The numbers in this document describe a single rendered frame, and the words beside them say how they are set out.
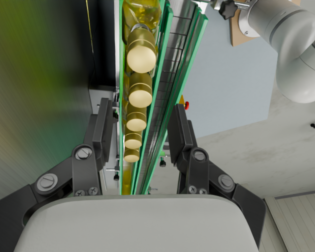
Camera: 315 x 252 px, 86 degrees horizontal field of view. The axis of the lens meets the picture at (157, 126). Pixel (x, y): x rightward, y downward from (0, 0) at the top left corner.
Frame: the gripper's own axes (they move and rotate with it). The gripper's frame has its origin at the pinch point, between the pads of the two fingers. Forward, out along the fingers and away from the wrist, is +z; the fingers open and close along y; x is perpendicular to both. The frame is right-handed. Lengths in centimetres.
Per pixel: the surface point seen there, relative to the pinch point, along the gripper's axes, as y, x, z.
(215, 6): 14.0, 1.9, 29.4
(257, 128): 196, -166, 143
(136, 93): -0.3, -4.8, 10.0
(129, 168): 0, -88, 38
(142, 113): 1.0, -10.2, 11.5
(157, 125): 11, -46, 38
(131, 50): -1.2, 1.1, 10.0
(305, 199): 587, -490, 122
